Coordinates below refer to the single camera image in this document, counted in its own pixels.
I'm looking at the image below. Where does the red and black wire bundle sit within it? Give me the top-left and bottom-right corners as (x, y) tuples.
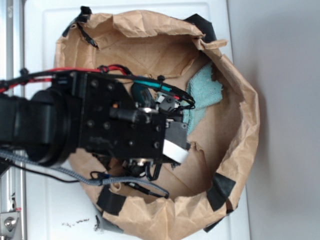
(0, 64), (197, 110)

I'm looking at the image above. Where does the metal corner bracket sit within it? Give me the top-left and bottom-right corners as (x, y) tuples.
(0, 211), (22, 238)

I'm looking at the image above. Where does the grey braided cable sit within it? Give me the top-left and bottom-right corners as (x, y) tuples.
(0, 149), (170, 199)

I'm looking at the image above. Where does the dark green plastic pickle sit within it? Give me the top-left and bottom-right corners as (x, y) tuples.
(131, 83), (154, 108)

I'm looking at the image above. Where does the light blue terry cloth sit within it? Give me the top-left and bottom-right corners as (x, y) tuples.
(183, 62), (223, 135)

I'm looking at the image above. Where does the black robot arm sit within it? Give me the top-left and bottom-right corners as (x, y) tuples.
(0, 69), (195, 166)

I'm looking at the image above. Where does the aluminium frame rail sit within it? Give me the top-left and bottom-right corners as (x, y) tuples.
(0, 0), (27, 240)

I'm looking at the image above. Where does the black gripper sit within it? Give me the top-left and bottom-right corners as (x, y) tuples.
(73, 73), (190, 163)

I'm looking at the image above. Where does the brown paper bag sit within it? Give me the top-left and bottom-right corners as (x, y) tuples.
(54, 10), (260, 240)

